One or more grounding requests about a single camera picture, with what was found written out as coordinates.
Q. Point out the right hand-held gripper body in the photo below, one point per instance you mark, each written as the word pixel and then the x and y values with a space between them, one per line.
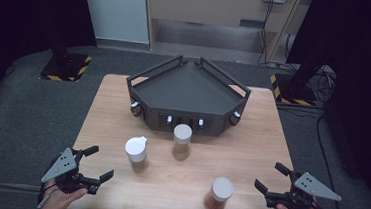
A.
pixel 314 188

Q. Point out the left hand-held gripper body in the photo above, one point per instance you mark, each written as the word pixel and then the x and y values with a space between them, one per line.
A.
pixel 61 166

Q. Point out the wide orange spice jar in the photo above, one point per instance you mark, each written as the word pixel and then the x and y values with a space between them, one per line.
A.
pixel 222 189

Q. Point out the spice jar with spouted lid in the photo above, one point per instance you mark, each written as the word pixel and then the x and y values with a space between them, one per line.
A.
pixel 135 149

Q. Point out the slim spice jar round lid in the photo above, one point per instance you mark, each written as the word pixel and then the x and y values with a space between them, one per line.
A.
pixel 182 134

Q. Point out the dark grey corner rack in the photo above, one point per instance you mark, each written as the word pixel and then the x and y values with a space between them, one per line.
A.
pixel 188 88

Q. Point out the person's left hand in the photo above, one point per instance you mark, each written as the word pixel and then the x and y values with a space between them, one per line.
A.
pixel 57 203

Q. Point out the black stand with striped base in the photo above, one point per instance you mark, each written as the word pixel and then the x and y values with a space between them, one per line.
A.
pixel 300 90
pixel 62 66

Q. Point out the white panel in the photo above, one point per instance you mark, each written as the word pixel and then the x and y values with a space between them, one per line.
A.
pixel 117 9

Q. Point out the black curtain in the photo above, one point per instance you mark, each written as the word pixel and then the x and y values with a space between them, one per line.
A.
pixel 20 14
pixel 368 48

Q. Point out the grey shelf label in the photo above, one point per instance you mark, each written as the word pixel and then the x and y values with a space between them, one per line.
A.
pixel 251 23

